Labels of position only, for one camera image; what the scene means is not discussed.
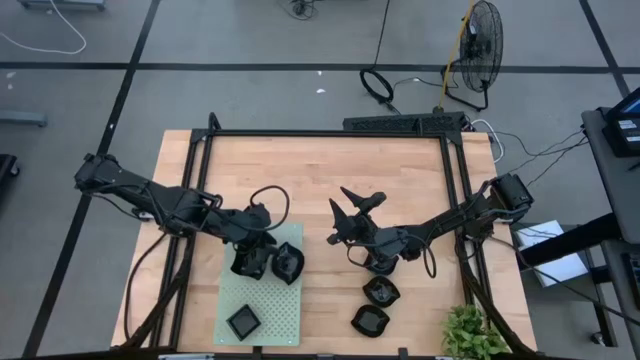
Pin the grey table foot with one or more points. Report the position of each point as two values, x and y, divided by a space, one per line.
60 4
22 119

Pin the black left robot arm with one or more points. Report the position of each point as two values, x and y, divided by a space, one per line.
150 197

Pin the stack of black trays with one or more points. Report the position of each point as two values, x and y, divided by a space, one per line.
289 262

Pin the black monitor blue screen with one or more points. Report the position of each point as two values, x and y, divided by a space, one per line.
631 105

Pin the small square black plate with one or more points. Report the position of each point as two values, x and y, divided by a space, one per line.
243 322

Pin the grey side table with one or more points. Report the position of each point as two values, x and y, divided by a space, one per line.
625 190

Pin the black aluminium table frame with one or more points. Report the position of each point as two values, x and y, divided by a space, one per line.
325 133

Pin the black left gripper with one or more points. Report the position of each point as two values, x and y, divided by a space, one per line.
250 225

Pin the wavy square black plate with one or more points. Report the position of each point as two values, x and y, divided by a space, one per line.
240 267

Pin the black perforated box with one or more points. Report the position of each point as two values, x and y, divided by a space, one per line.
400 123

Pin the green potted plant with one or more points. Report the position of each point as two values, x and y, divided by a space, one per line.
470 332

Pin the black labelled box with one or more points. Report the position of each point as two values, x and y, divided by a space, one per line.
622 140

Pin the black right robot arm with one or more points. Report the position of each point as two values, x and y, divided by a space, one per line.
450 220

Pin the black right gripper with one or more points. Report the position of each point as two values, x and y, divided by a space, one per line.
382 242

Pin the black floor fan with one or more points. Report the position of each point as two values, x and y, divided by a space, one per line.
482 50

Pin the white paper box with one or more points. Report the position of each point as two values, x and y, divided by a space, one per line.
565 270

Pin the black support beam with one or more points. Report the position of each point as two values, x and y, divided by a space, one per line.
560 248

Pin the green perforated metal shelf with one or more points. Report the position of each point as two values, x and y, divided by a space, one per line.
270 305

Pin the black caster base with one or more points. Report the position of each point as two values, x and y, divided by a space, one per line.
5 167

